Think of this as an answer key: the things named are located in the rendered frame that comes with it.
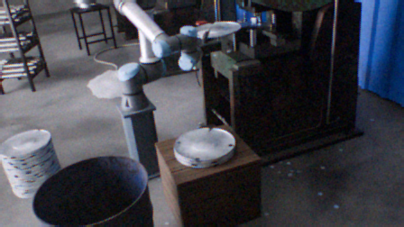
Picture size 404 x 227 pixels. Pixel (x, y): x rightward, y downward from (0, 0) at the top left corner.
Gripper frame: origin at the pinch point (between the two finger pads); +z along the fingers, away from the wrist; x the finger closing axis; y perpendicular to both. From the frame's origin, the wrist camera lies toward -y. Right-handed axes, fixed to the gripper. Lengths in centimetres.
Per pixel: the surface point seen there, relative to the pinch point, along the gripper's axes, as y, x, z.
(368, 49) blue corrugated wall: -93, 48, 111
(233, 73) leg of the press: -13.8, 15.1, -10.8
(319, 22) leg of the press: -56, -1, 24
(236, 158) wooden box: -23, 39, -52
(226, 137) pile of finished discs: -16, 36, -40
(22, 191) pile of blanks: 101, 68, -64
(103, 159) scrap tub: 28, 26, -78
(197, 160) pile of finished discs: -7, 36, -60
